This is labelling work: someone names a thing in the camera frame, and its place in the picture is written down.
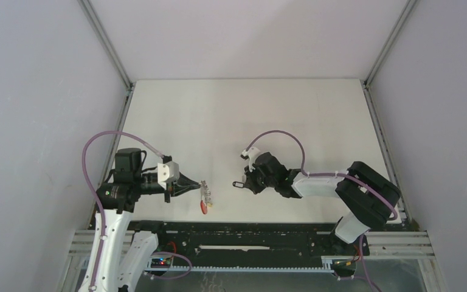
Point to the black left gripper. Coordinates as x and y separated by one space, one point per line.
176 189

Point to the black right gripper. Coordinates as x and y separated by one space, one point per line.
250 182

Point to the red-handled metal key holder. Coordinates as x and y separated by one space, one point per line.
205 198

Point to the black key tag with key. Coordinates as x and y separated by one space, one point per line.
237 184

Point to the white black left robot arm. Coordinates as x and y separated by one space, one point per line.
109 269

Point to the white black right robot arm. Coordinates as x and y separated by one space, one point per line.
370 198

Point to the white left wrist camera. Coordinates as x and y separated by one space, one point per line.
167 173

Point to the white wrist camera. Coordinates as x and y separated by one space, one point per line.
250 154
167 173

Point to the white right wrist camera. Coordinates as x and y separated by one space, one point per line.
250 154

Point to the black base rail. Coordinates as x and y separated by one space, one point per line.
252 245

